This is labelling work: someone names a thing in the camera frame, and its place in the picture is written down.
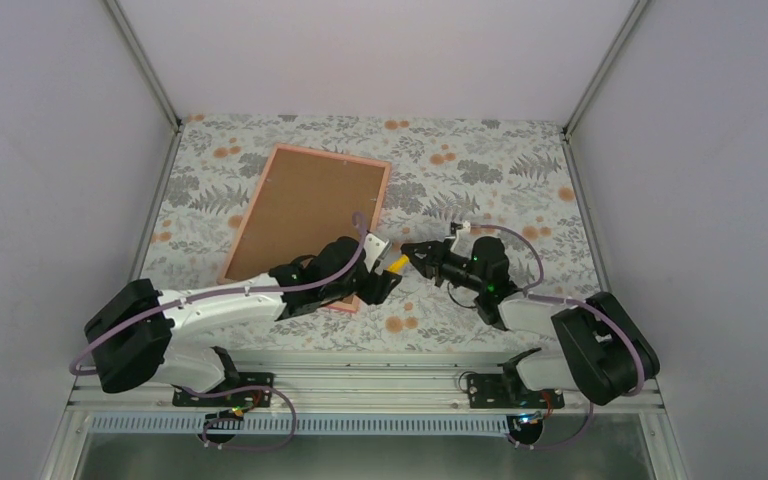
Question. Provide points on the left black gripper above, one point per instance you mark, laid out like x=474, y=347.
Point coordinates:
x=378, y=288

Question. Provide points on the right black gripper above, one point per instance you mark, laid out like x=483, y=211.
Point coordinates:
x=433, y=250

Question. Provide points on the yellow handled screwdriver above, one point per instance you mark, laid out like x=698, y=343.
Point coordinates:
x=397, y=266

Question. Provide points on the pink picture frame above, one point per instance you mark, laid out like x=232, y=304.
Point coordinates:
x=304, y=200

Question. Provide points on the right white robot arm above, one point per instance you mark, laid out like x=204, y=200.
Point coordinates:
x=602, y=354

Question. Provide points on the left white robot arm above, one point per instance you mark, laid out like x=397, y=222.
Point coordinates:
x=147, y=335

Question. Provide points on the floral patterned table mat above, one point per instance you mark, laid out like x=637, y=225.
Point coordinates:
x=508, y=178

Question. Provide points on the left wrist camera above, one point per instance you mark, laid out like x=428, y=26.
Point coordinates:
x=376, y=249

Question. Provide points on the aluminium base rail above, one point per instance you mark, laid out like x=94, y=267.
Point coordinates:
x=332, y=394

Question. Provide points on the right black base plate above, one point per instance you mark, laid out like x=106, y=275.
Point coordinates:
x=497, y=391

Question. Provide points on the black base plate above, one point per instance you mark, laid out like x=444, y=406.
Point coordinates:
x=242, y=392
x=497, y=391

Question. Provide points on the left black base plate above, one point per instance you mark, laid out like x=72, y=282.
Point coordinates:
x=242, y=392

